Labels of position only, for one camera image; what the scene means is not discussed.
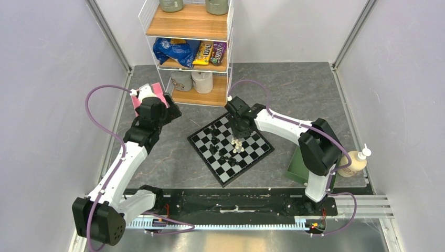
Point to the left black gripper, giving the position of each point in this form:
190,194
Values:
172,112

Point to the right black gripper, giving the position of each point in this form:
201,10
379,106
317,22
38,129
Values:
237,134

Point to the black white chess board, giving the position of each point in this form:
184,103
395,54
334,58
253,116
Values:
257,147

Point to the white wire wooden shelf rack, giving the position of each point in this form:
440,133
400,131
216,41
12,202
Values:
193,22

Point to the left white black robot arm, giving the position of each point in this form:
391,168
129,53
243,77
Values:
102,216

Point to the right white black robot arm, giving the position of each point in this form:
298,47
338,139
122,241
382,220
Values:
319,147

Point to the white chess pieces centre group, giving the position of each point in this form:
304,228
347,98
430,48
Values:
237,145

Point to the black chess pieces group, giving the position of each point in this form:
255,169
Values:
218,147

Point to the pink plastic bin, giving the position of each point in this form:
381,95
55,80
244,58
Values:
157,90

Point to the white toilet paper roll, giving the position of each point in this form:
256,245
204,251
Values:
202,82

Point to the blue snack bag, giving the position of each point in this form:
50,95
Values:
183,51

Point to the yellow M&M candy bag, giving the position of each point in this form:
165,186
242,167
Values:
204,53

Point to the brown M&M candy bag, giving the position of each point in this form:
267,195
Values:
217,54

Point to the green plastic tray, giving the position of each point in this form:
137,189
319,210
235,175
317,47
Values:
296,170

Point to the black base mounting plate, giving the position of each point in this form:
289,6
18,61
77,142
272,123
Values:
279,201

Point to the left green bottle on shelf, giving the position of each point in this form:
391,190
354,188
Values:
171,6

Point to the green bottle on shelf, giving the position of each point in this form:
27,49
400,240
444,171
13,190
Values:
171,6
217,7

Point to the right green bottle on shelf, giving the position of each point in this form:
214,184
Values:
217,7

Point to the cream pump lotion bottle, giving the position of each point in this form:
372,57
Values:
358,162

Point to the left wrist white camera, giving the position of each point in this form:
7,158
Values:
142,92

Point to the white cable duct strip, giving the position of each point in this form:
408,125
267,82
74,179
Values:
149,222

